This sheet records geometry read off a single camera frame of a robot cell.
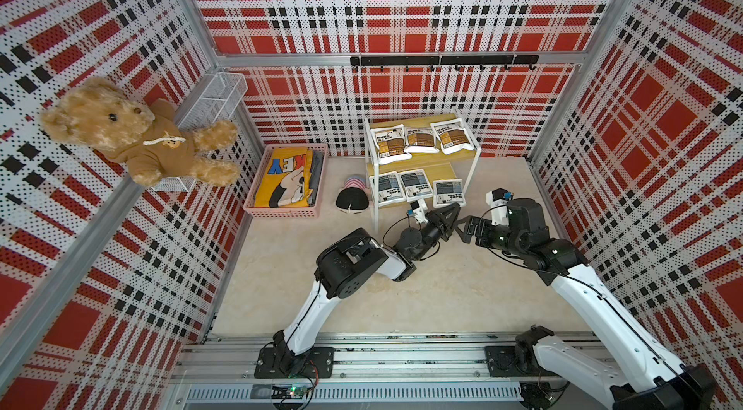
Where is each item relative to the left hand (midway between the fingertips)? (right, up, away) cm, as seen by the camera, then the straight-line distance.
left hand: (466, 203), depth 82 cm
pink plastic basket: (-51, +19, +35) cm, 65 cm away
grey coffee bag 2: (-14, +5, +8) cm, 17 cm away
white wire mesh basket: (-76, +33, +7) cm, 83 cm away
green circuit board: (-47, -45, -13) cm, 67 cm away
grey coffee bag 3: (-5, +3, +5) cm, 8 cm away
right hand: (0, -6, -6) cm, 9 cm away
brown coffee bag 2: (-14, +18, -5) cm, 23 cm away
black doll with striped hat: (-35, +1, +19) cm, 40 cm away
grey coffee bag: (-22, +4, +7) cm, 23 cm away
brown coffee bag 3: (-5, +19, -4) cm, 20 cm away
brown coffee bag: (-22, +17, -6) cm, 28 cm away
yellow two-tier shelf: (-6, +12, +14) cm, 19 cm away
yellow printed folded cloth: (-60, +7, +23) cm, 65 cm away
